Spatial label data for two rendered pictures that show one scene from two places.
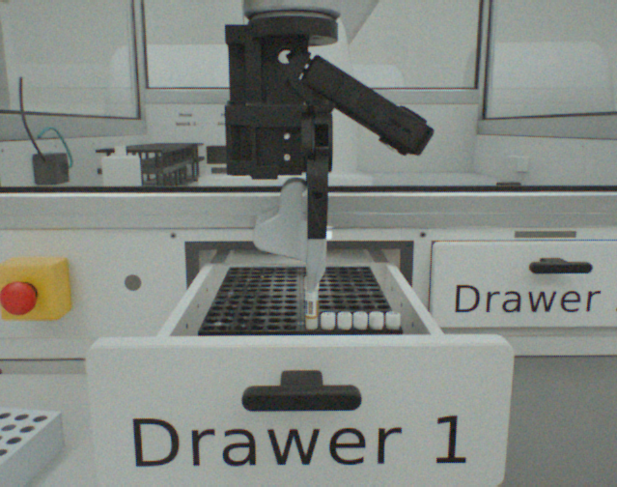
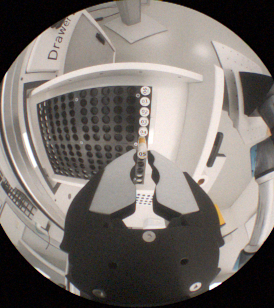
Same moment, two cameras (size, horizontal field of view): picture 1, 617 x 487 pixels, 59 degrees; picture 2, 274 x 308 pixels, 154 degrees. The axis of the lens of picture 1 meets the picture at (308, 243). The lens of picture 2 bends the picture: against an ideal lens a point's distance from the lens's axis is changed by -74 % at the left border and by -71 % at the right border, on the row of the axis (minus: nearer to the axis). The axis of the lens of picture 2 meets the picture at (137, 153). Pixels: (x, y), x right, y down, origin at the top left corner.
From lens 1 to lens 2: 47 cm
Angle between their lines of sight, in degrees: 81
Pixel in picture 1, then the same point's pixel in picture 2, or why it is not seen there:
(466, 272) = (43, 54)
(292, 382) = (212, 154)
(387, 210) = (9, 104)
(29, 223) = not seen: hidden behind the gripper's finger
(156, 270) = (64, 194)
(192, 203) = (45, 205)
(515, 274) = (51, 36)
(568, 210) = not seen: outside the picture
